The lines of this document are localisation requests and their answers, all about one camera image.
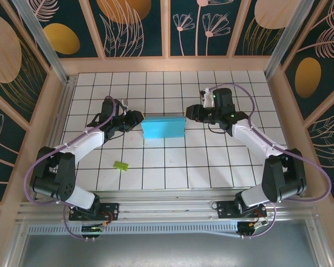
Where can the white and teal paper box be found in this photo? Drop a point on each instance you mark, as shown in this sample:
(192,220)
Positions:
(164,128)

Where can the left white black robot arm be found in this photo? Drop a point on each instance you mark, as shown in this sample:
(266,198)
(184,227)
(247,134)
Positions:
(55,178)

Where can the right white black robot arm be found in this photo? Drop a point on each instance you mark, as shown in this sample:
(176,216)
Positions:
(284,178)

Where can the small lime green plastic piece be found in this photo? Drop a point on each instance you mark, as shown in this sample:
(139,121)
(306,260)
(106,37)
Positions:
(121,165)

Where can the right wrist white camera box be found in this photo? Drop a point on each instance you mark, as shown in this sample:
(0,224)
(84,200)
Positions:
(208,100)

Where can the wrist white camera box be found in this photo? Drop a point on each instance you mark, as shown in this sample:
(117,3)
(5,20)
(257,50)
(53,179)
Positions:
(124,103)
(208,100)

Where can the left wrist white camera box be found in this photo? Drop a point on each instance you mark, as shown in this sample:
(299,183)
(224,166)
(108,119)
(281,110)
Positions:
(124,103)

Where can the aluminium side rail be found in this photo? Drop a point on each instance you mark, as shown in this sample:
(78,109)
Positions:
(62,111)

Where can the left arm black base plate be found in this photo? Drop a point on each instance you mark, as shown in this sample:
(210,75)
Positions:
(112,208)

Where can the aluminium mounting rail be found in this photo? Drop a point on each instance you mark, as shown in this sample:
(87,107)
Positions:
(167,205)

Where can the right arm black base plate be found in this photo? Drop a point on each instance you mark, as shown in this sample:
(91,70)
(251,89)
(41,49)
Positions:
(224,211)

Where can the aluminium corner post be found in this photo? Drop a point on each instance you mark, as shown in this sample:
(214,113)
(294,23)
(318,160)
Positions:
(44,41)
(286,39)

